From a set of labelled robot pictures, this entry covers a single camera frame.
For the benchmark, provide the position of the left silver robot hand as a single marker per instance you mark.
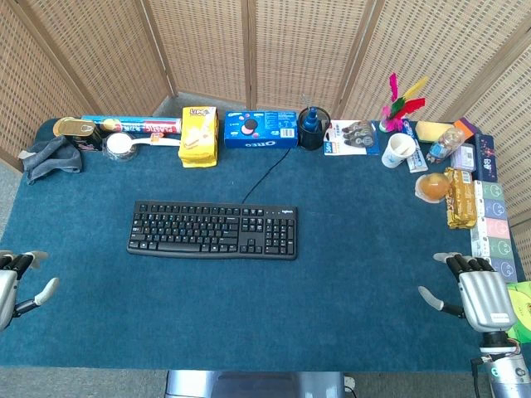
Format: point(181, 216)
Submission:
point(7, 286)

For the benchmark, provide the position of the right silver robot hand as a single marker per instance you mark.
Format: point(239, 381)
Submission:
point(483, 292)

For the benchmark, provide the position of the black computer keyboard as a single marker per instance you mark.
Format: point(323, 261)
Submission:
point(212, 229)

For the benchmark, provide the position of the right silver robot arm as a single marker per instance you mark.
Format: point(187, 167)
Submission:
point(503, 367)

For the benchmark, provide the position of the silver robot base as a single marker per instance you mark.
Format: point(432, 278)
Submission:
point(255, 384)

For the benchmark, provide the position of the green paper package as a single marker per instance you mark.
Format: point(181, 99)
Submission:
point(522, 305)

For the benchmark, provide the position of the smiley face box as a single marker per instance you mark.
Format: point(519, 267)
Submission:
point(493, 231)

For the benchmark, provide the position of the gold wafer snack pack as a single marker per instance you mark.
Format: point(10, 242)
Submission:
point(460, 199)

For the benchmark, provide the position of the dark blue long box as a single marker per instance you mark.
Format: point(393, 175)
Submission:
point(486, 158)

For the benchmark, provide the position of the grey cloth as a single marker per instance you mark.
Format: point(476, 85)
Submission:
point(53, 159)

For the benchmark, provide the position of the lilac small box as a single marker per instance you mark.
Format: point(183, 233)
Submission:
point(463, 157)

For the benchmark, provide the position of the clear plastic bottle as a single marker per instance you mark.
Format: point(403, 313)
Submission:
point(444, 143)

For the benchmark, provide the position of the toothpaste tube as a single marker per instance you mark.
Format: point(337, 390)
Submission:
point(415, 152)

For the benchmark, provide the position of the white paper cup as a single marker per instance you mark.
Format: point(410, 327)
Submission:
point(397, 151)

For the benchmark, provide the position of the orange purple box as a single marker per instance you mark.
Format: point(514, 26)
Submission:
point(465, 127)

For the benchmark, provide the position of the gold tin can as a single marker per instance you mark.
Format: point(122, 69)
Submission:
point(78, 132)

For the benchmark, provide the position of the yellow sponge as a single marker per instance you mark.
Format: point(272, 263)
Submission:
point(430, 131)

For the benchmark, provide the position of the white spoon with bowl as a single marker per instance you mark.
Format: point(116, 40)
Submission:
point(120, 147)

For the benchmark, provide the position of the colourful feather shuttlecock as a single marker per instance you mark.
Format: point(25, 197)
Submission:
point(398, 108)

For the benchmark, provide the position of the correction tape blister pack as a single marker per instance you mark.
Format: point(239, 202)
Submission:
point(352, 137)

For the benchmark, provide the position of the plastic wrap box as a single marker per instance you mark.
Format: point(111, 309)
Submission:
point(137, 124)

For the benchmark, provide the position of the white toothbrush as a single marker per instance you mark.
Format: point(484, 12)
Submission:
point(162, 141)

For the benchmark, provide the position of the blue table mat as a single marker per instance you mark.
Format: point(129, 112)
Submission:
point(232, 298)

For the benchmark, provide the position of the black mesh pen holder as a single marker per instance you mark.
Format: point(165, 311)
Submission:
point(314, 133)

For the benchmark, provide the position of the blue glue bottle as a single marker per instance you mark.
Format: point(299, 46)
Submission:
point(310, 120)

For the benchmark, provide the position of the blue Oreo box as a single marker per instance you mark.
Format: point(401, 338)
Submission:
point(261, 130)

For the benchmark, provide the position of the wicker folding screen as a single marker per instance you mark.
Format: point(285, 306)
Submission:
point(265, 54)

